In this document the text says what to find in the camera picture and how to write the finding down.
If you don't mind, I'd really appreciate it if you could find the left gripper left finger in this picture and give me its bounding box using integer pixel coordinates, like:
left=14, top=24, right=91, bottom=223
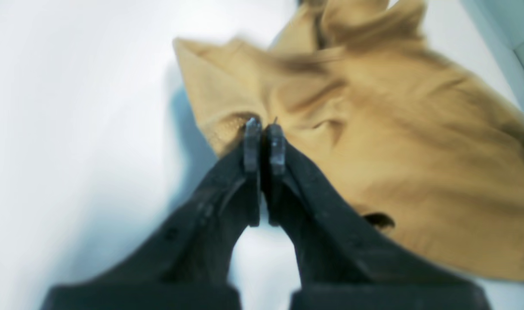
left=42, top=118, right=262, bottom=310

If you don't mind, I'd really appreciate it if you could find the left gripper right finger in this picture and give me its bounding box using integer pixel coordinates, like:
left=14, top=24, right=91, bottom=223
left=264, top=125, right=490, bottom=310

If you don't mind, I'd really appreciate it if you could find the tan brown t-shirt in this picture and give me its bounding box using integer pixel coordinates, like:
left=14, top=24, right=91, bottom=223
left=173, top=0, right=524, bottom=281

